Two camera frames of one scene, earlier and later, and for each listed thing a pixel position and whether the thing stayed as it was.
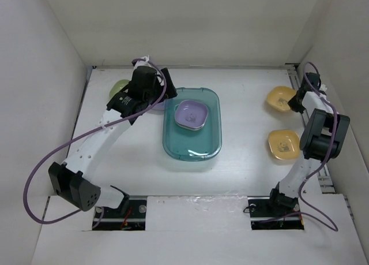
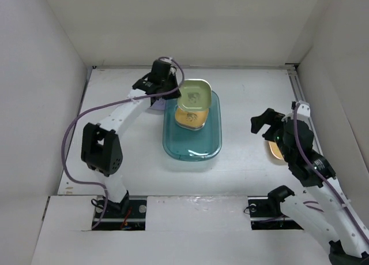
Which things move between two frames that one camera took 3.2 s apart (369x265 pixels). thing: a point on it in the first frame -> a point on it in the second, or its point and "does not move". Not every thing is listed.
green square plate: (117, 86) -> (196, 95)
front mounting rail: (263, 215) does not move
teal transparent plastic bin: (192, 124) does not move
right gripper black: (294, 107) -> (270, 116)
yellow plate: (279, 97) -> (191, 120)
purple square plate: (160, 105) does not move
